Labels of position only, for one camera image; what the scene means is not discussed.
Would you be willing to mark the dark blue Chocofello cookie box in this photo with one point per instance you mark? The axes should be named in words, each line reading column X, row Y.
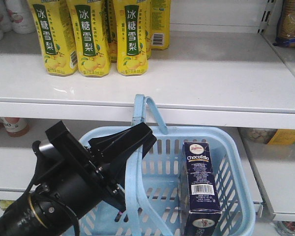
column 200, row 210

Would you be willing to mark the white shelf board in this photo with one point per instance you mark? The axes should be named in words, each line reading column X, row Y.
column 203, row 78

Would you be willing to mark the blue cracker packet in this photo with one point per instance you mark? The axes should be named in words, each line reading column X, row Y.
column 285, row 30

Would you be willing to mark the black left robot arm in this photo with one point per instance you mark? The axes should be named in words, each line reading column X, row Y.
column 70, row 179

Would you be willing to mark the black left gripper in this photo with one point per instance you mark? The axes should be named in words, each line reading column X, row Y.
column 109, row 154

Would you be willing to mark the yellow pear drink bottle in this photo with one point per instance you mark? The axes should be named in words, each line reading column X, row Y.
column 130, row 16
column 56, row 36
column 88, row 21

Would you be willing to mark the yellow pear drink bottle left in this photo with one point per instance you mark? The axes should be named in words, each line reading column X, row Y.
column 56, row 36

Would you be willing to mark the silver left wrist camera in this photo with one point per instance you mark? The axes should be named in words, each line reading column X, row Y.
column 44, row 150

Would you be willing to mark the yellow pear drink bottle middle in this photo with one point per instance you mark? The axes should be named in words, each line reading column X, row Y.
column 88, row 21

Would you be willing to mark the yellow pear drink bottle right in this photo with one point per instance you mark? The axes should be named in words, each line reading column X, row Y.
column 130, row 16

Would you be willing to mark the light blue shopping basket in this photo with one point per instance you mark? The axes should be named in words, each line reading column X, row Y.
column 152, row 181

